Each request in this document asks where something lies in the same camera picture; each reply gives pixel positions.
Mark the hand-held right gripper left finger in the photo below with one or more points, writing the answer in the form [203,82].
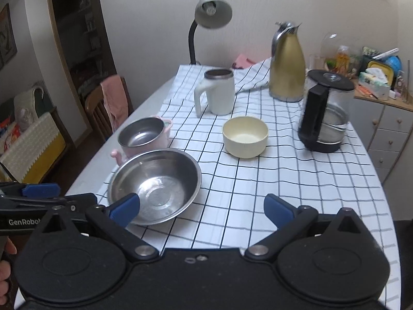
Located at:
[124,210]

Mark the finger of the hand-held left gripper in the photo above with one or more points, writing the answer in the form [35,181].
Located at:
[77,200]
[40,190]

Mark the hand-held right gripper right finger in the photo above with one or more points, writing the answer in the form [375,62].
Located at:
[279,211]

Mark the large stainless steel bowl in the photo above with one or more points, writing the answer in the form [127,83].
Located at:
[158,180]

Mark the person's left hand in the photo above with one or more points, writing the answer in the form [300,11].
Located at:
[5,274]

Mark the white black-checked tablecloth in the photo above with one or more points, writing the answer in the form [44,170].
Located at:
[258,180]

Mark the cream textured mat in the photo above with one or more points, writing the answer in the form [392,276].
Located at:
[30,145]

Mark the cream round bowl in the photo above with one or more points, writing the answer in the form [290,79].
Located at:
[245,137]

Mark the white woven bag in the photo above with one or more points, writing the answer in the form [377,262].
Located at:
[29,105]

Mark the wooden chair with towel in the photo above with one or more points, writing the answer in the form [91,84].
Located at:
[95,109]

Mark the pink towel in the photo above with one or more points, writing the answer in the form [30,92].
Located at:
[113,100]

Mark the white mug with steel rim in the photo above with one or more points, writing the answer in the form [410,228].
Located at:
[219,93]

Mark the white drawer cabinet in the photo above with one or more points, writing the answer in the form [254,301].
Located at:
[384,129]

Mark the gold thermos jug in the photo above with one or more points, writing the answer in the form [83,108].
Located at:
[287,67]

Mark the pink cloth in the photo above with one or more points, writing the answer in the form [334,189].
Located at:
[243,61]

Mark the dark bookshelf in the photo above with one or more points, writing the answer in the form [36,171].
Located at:
[84,38]

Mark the tissue box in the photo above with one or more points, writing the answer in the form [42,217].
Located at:
[374,84]

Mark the orange drink bottle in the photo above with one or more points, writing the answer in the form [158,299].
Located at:
[343,58]

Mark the clear glass jar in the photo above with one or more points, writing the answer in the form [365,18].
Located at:
[329,45]

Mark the small clear bottle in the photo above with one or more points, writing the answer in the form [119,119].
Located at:
[400,82]

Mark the yellow black box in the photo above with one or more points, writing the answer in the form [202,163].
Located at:
[382,66]

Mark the blue globe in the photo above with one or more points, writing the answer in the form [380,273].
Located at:
[393,63]

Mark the grey gooseneck desk lamp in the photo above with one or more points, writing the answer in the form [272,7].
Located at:
[213,13]

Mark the dark framed wall picture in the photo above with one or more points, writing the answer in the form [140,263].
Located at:
[7,38]

